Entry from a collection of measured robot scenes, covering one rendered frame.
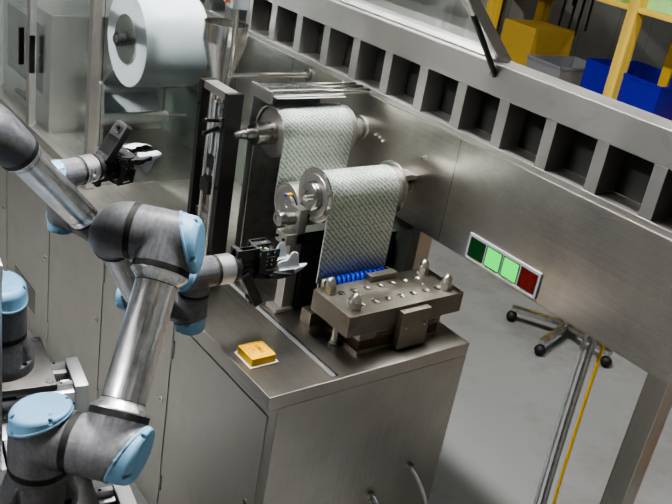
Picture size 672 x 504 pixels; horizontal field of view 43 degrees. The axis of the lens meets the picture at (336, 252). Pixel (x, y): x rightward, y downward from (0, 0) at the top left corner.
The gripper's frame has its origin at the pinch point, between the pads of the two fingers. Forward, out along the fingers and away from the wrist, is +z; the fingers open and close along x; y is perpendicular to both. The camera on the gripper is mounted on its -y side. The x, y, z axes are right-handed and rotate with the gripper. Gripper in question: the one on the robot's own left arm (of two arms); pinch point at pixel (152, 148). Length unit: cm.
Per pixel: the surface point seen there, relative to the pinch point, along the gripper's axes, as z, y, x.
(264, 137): 14.6, -13.4, 25.7
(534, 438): 145, 110, 102
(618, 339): 22, -12, 131
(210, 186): 9.3, 6.0, 15.5
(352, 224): 18, -3, 58
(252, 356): -18, 23, 63
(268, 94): 16.0, -24.5, 22.5
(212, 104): 11.2, -15.7, 8.1
